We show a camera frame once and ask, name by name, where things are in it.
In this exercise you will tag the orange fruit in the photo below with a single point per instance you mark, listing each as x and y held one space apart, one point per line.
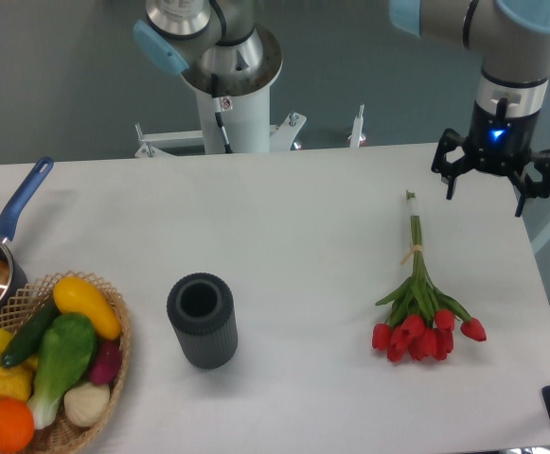
16 425

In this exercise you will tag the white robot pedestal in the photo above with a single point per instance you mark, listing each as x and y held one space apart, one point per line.
232 90

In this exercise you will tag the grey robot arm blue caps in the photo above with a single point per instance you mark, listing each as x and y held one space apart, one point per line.
513 38

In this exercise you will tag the yellow gourd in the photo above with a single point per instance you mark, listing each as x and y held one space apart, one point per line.
0 382

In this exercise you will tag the yellow squash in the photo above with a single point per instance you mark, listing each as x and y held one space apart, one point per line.
72 294

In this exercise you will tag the white clamp post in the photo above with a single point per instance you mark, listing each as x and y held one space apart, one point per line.
357 136

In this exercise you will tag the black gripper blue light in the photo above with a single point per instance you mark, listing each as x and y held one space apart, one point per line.
497 147

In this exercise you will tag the dark grey ribbed vase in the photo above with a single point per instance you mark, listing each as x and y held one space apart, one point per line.
200 307

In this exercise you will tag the white garlic bulb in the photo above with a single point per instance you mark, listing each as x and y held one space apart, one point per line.
84 404

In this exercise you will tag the red tulip bouquet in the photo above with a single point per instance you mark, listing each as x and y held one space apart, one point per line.
422 318

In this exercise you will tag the blue handled saucepan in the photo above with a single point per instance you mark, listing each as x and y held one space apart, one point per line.
12 276

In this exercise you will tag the white frame bracket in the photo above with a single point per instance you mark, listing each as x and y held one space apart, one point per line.
282 137

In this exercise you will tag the dark green cucumber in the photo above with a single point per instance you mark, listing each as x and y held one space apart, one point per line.
27 340

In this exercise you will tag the green bok choy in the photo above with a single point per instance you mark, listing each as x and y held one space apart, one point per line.
66 350

